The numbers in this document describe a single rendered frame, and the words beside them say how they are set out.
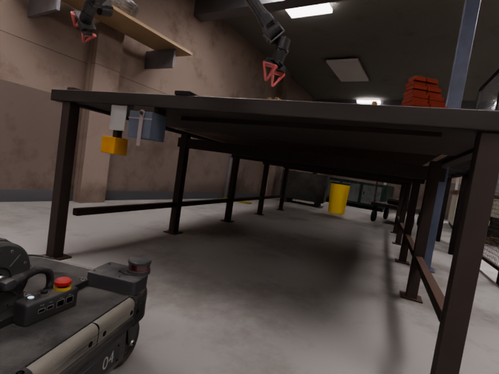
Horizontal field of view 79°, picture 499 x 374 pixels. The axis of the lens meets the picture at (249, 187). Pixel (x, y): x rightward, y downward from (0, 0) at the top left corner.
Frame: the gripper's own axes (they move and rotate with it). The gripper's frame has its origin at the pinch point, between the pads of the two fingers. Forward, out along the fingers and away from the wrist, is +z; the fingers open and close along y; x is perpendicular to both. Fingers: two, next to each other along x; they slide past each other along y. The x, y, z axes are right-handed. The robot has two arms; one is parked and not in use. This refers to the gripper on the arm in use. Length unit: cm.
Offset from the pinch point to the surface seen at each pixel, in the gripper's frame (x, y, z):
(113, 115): -61, 24, 39
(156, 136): -34, 23, 41
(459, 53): 77, -172, -95
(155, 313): 2, 36, 107
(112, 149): -53, 27, 54
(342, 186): 2, -499, 65
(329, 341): 68, 9, 93
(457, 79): 84, -171, -75
